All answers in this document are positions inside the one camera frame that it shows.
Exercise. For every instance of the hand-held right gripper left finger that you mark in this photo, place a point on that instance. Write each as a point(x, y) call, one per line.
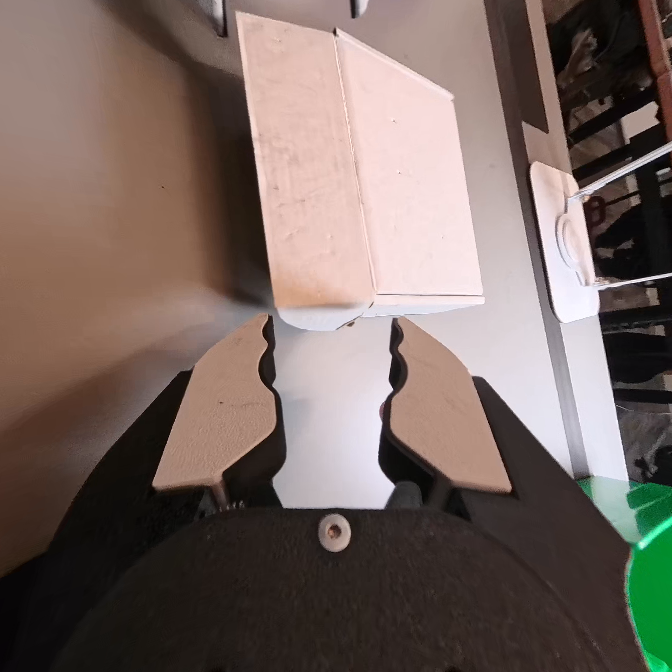
point(220, 414)

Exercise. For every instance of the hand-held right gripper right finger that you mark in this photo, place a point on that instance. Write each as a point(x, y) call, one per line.
point(446, 420)

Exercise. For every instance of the white cardboard box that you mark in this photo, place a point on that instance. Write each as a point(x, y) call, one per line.
point(409, 183)

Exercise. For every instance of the grey desk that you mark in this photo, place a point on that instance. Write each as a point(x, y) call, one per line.
point(105, 210)

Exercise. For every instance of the white stand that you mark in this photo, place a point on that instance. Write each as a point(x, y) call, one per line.
point(551, 252)

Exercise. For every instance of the green plastic bin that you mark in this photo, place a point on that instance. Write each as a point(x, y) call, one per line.
point(645, 504)

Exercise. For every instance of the red object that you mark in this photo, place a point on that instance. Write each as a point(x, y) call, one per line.
point(595, 210)

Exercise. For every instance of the brown wooden beam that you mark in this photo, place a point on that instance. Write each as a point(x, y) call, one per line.
point(656, 63)

